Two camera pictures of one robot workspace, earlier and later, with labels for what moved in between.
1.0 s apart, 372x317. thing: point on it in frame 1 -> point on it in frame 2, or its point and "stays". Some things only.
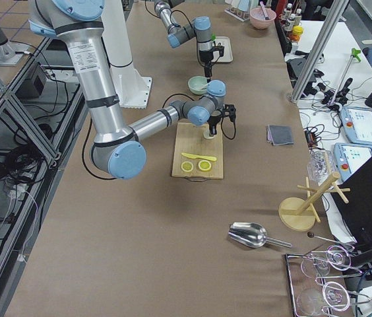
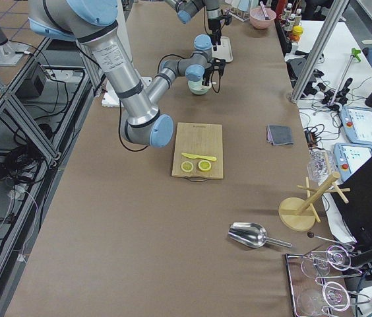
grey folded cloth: x=279 y=135 stays
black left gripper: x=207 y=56 -> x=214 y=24
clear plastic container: x=320 y=164 stays
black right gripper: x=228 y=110 -> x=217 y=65
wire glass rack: x=316 y=281 stays
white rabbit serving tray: x=225 y=41 stays
